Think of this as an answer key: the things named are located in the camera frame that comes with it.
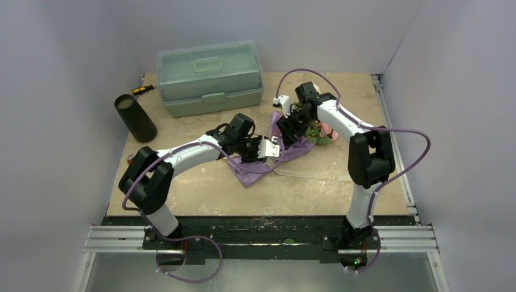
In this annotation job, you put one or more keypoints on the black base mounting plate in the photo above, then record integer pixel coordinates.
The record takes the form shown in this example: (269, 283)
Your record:
(326, 239)

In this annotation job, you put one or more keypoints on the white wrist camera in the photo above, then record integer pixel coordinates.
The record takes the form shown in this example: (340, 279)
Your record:
(284, 103)
(269, 148)

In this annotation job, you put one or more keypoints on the artificial flower bunch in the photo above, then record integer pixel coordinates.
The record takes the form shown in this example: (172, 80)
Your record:
(322, 133)

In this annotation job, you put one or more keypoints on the black cylindrical vase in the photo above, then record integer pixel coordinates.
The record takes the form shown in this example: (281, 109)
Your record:
(135, 118)

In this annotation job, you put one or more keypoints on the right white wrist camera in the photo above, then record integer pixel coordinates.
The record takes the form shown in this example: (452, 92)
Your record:
(284, 103)

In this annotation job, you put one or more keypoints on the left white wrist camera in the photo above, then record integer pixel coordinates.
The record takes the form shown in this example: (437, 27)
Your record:
(269, 148)

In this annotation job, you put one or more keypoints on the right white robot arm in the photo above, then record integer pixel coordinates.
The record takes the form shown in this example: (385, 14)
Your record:
(370, 159)

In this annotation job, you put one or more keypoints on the silver adjustable wrench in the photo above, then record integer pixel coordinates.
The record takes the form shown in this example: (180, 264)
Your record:
(129, 159)

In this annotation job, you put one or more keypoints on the purple wrapping paper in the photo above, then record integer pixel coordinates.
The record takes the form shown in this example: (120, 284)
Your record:
(300, 148)

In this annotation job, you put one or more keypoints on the green plastic toolbox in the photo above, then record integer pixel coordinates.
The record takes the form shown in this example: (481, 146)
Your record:
(207, 79)

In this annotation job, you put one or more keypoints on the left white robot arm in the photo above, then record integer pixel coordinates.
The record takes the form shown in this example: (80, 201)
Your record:
(146, 182)

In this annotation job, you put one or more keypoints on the yellow black screwdriver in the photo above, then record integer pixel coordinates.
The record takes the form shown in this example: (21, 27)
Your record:
(142, 90)

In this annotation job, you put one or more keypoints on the beige printed ribbon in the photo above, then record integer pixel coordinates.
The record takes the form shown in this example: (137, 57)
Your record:
(312, 175)

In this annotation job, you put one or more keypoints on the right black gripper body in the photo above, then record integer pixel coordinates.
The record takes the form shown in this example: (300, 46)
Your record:
(288, 129)

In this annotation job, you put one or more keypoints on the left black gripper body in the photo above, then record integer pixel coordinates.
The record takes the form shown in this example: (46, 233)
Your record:
(248, 148)

